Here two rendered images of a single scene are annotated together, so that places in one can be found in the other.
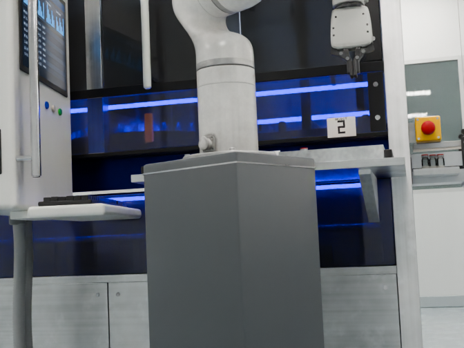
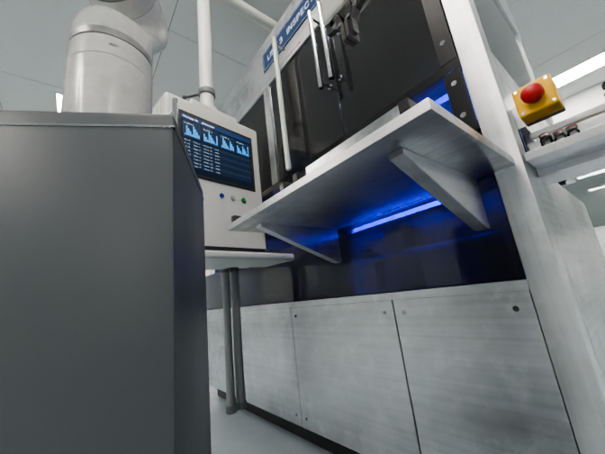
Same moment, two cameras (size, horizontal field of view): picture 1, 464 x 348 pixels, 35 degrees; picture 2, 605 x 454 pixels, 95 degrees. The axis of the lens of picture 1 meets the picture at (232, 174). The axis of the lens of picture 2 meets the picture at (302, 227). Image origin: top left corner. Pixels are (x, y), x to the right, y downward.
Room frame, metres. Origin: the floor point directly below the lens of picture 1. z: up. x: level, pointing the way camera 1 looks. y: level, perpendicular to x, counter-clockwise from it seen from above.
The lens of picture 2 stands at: (1.33, -0.46, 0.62)
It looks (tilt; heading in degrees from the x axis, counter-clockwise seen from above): 14 degrees up; 36
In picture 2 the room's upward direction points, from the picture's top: 7 degrees counter-clockwise
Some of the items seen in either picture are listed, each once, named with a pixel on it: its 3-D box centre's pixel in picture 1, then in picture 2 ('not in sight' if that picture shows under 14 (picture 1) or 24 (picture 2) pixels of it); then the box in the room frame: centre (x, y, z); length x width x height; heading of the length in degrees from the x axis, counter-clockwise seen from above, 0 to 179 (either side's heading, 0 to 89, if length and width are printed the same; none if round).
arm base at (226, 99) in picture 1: (227, 116); (110, 110); (1.47, 0.00, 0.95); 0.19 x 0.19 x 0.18
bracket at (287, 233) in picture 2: not in sight; (302, 245); (2.09, 0.11, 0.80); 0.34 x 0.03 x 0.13; 166
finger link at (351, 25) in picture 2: (360, 63); (355, 21); (1.76, -0.33, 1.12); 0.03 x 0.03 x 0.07; 76
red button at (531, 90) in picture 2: (428, 128); (532, 94); (2.08, -0.57, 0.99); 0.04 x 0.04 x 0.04; 76
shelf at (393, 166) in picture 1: (278, 176); (355, 202); (2.04, -0.13, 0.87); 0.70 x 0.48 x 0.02; 76
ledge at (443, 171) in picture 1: (435, 172); (568, 150); (2.17, -0.61, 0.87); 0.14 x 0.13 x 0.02; 166
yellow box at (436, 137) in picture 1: (427, 130); (537, 101); (2.13, -0.58, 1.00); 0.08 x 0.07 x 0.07; 166
